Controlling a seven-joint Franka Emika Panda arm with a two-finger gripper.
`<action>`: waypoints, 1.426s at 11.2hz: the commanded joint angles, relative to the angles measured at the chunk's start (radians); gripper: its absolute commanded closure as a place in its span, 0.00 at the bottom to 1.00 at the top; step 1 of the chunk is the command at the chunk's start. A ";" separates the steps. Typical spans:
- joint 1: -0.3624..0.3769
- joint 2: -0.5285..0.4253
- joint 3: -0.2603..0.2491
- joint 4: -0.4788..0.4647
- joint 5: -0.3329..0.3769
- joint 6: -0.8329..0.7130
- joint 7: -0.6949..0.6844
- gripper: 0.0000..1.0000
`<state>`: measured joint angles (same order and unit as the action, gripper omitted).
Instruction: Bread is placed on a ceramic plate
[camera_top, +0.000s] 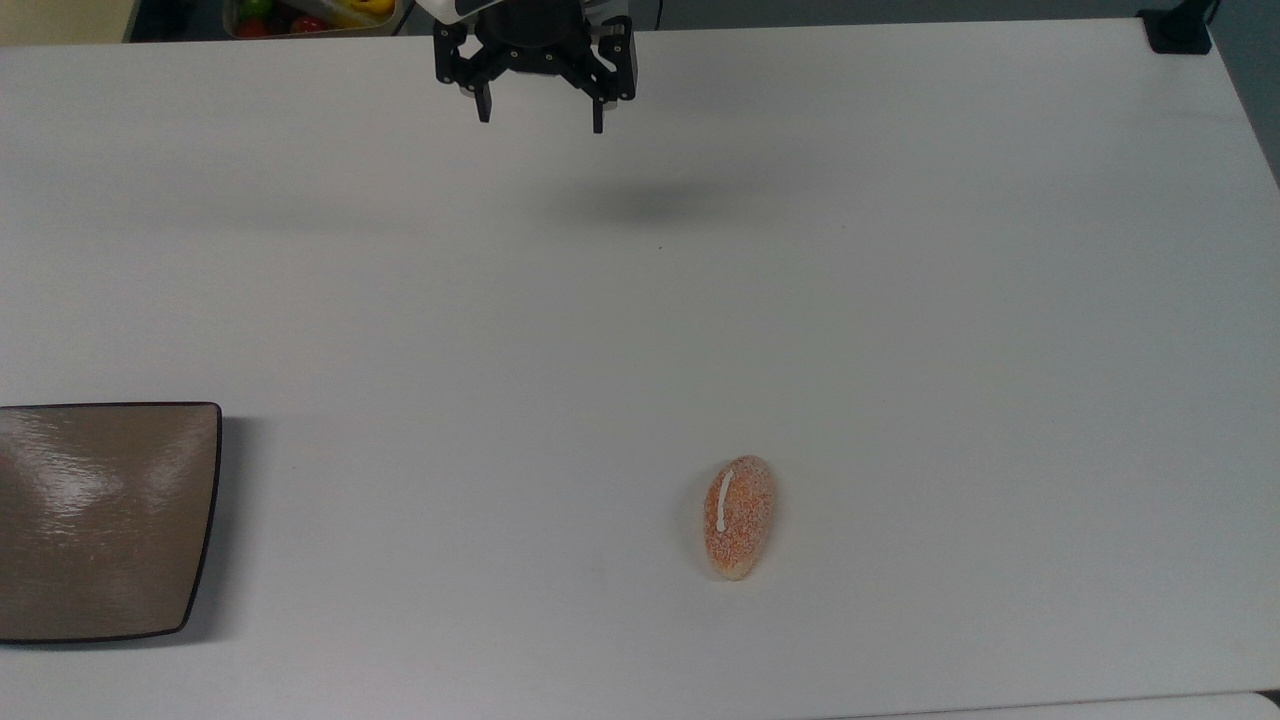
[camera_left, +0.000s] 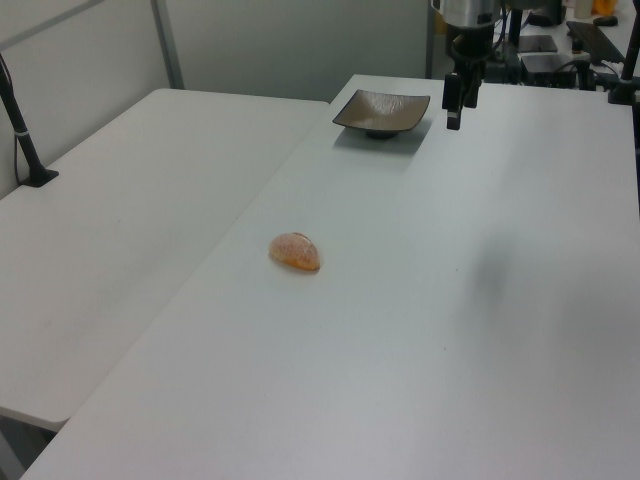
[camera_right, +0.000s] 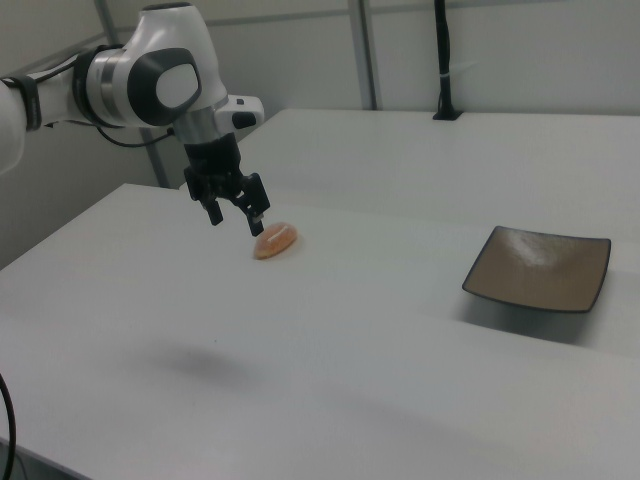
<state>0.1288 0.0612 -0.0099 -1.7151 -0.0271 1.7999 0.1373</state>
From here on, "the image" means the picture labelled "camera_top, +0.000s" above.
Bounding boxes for square brown ceramic plate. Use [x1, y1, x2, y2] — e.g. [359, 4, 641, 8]
[0, 402, 223, 644]

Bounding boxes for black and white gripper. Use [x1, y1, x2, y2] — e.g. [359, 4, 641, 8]
[433, 0, 637, 135]

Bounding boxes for black clamped camera stand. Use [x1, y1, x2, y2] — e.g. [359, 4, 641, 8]
[1138, 0, 1222, 55]

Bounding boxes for orange sugared bread roll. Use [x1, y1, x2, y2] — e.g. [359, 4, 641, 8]
[703, 455, 778, 582]

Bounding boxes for metal tray of toy fruit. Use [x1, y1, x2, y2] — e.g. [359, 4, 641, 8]
[222, 0, 413, 40]

